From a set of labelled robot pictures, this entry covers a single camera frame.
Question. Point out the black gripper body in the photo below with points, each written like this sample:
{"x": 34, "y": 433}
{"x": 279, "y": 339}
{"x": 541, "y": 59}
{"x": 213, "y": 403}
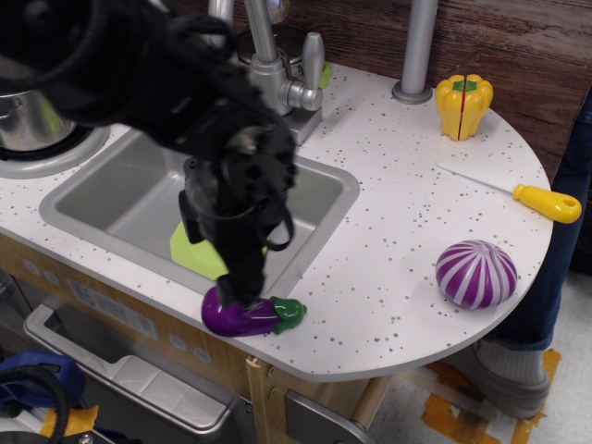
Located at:
{"x": 239, "y": 231}

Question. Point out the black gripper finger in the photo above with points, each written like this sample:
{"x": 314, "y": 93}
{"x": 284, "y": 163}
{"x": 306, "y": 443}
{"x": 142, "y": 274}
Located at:
{"x": 251, "y": 290}
{"x": 228, "y": 293}

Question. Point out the purple toy eggplant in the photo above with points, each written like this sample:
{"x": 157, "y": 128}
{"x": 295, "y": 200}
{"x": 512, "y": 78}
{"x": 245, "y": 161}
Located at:
{"x": 274, "y": 315}

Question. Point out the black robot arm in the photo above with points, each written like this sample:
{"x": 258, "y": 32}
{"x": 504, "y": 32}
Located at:
{"x": 105, "y": 62}

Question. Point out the light green plastic plate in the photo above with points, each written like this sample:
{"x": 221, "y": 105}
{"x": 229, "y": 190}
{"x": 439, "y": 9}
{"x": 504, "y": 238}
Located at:
{"x": 201, "y": 258}

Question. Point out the grey toy sink basin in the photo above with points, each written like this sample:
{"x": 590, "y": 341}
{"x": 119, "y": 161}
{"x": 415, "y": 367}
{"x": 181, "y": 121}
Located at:
{"x": 125, "y": 200}

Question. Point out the silver toy faucet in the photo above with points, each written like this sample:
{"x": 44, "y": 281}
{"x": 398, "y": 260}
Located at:
{"x": 299, "y": 102}

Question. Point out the green item behind faucet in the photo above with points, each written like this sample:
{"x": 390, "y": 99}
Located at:
{"x": 326, "y": 75}

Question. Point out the grey stove burner front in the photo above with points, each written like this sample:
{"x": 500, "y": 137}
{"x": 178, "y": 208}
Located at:
{"x": 78, "y": 147}

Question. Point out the grey metal pole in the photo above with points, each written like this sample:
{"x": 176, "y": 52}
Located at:
{"x": 412, "y": 88}

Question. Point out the purple striped toy onion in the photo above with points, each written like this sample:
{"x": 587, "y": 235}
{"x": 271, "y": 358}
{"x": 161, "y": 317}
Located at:
{"x": 476, "y": 274}

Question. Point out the stainless steel pot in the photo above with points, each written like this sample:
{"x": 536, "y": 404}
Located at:
{"x": 29, "y": 122}

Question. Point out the grey sneaker shoe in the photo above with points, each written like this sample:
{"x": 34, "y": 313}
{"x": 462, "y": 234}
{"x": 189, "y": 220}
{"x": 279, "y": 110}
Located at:
{"x": 514, "y": 381}

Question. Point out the blue clamp tool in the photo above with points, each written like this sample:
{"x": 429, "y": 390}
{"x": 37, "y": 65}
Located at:
{"x": 41, "y": 379}

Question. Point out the yellow toy bell pepper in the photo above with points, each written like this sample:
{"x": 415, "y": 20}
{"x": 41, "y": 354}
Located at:
{"x": 462, "y": 101}

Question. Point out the person leg in jeans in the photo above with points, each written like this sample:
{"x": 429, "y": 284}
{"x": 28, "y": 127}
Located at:
{"x": 531, "y": 325}

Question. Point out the silver oven door handle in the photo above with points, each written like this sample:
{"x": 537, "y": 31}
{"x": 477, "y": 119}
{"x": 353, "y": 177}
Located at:
{"x": 141, "y": 393}

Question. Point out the yellow handled toy knife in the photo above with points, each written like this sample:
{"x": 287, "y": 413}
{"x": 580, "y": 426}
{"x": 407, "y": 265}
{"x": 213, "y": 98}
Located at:
{"x": 557, "y": 206}

